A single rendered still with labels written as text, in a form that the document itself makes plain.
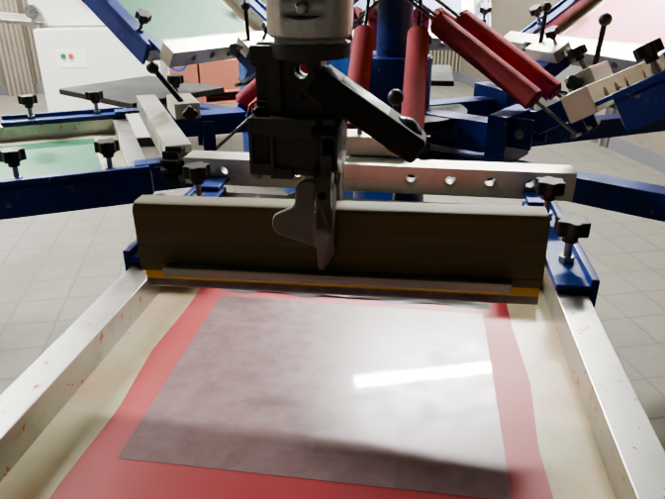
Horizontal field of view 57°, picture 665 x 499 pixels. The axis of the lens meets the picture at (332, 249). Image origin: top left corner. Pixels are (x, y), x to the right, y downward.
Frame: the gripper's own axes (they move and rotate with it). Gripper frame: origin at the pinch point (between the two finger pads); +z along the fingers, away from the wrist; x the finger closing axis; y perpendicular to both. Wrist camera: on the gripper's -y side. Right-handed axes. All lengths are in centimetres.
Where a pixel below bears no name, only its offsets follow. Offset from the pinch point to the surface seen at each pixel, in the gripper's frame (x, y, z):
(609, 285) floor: -215, -101, 108
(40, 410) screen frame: 14.7, 25.1, 11.5
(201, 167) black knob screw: -35.0, 26.2, 3.2
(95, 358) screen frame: 4.6, 25.1, 12.6
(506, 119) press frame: -85, -27, 4
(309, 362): 0.6, 2.4, 13.5
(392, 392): 4.5, -6.9, 13.5
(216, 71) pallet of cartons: -607, 215, 74
